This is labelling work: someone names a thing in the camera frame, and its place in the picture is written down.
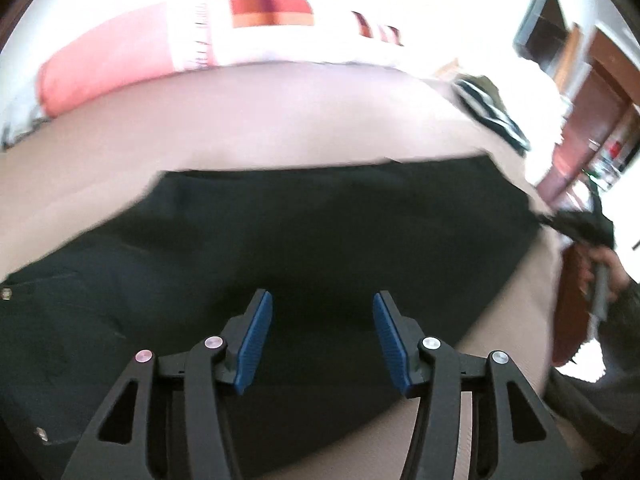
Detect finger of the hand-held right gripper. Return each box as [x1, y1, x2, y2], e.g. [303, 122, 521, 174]
[537, 211, 572, 235]

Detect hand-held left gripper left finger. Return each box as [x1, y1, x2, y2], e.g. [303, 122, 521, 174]
[60, 288, 274, 480]

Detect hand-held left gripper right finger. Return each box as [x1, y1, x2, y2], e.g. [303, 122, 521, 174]
[372, 290, 583, 480]

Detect black pants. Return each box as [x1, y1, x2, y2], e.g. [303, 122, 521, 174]
[0, 155, 546, 480]

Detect person's right hand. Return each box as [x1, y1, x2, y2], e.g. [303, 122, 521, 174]
[575, 246, 632, 312]

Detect reddish brown cloth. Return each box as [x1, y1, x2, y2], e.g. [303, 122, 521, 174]
[554, 244, 597, 367]

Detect brown wooden door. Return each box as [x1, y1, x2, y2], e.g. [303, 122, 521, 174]
[537, 25, 640, 211]

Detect black white striped cloth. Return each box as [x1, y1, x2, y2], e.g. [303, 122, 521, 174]
[450, 75, 531, 154]

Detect beige woven bed mat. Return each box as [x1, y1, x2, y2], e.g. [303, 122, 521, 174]
[0, 60, 591, 480]

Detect pink striped pillow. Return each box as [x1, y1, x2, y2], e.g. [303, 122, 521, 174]
[37, 0, 406, 116]

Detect floral bed sheet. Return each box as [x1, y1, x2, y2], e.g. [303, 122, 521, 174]
[0, 102, 51, 151]

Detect dark framed wall panel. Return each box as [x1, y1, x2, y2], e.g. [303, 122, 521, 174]
[512, 0, 571, 68]

